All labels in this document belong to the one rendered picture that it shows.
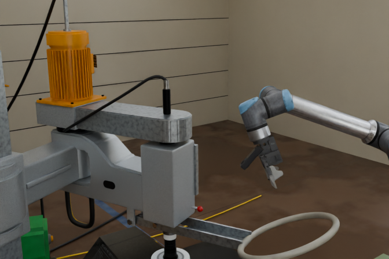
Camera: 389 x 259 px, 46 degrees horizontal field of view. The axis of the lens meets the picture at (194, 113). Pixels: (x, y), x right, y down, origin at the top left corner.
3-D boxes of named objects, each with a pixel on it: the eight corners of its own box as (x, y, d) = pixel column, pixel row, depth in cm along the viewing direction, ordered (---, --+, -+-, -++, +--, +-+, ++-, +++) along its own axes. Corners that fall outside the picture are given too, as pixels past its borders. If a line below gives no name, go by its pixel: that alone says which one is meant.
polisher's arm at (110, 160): (55, 205, 279) (48, 127, 267) (82, 192, 298) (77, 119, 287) (155, 234, 242) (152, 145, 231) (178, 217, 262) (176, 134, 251)
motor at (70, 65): (36, 102, 263) (29, 32, 254) (75, 93, 289) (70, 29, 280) (72, 107, 249) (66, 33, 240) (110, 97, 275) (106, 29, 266)
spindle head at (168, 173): (118, 218, 252) (114, 140, 242) (142, 203, 271) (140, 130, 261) (173, 234, 235) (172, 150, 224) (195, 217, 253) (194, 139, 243)
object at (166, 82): (161, 114, 235) (160, 80, 231) (165, 112, 238) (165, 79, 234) (168, 115, 233) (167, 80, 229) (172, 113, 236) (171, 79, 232)
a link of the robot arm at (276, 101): (283, 85, 196) (256, 95, 196) (292, 89, 185) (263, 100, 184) (290, 105, 198) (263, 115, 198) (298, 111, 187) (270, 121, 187)
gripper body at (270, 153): (283, 163, 186) (273, 135, 186) (263, 170, 187) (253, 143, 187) (281, 161, 194) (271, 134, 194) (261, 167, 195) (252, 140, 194)
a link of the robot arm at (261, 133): (248, 133, 186) (246, 130, 196) (252, 144, 186) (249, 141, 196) (268, 125, 185) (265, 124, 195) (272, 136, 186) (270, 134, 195)
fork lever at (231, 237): (124, 225, 253) (124, 217, 252) (145, 211, 269) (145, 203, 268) (238, 254, 219) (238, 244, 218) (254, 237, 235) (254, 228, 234)
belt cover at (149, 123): (37, 129, 269) (35, 102, 265) (69, 120, 290) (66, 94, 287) (175, 154, 222) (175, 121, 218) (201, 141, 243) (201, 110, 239)
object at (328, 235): (220, 269, 207) (218, 262, 207) (262, 224, 248) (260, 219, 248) (323, 257, 181) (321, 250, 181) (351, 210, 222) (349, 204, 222)
